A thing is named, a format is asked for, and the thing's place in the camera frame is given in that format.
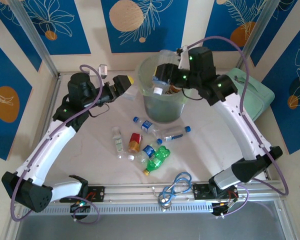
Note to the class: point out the clear bottle green white label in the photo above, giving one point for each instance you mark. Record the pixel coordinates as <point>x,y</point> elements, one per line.
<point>118,142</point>

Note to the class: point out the aluminium table side rail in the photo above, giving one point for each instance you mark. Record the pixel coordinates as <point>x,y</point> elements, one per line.
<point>57,85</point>

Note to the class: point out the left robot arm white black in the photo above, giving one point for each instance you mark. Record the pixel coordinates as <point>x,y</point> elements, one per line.
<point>47,147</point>

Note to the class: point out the aluminium frame rail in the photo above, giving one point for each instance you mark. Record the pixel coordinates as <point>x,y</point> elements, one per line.
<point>140,193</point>

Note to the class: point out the clear bottle blue cap label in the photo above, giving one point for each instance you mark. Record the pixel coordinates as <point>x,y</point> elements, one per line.
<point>147,125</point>

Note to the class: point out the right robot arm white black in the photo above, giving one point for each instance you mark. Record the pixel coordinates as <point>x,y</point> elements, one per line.
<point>242,135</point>

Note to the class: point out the red orange plastic bottle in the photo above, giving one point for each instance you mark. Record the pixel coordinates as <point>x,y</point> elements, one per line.
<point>135,142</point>

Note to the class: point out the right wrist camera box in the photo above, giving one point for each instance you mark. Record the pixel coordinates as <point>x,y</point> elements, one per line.
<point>183,61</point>

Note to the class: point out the grey translucent waste bin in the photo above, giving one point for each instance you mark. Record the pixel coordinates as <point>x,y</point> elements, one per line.
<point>162,112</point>

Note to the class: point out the aluminium corner post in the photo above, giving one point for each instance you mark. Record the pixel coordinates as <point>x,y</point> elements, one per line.
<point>37,37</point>
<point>257,30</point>

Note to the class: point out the crushed clear bottle blue label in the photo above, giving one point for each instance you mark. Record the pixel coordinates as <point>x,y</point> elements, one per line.
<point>148,151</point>

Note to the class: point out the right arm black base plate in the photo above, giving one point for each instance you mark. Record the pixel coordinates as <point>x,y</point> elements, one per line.
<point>201,191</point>

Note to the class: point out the loose white bottle cap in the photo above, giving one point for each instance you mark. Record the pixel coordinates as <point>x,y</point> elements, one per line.
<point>131,157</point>

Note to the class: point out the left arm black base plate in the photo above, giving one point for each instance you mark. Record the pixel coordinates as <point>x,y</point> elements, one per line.
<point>100,193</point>

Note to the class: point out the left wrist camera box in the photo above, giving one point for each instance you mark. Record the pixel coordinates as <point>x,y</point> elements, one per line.
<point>103,70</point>

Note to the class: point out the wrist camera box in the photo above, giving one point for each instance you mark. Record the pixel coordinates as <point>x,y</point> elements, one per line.
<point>103,70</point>
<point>183,61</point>

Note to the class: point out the green plastic bottle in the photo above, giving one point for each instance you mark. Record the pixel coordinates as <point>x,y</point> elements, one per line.
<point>157,158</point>

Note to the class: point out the clear bottle large blue cap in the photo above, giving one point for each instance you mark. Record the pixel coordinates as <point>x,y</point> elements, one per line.
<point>176,132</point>

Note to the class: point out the translucent green bin liner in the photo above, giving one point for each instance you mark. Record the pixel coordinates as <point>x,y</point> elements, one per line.
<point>160,98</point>

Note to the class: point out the mint green zip pouch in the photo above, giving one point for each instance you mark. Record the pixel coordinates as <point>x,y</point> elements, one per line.
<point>257,97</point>

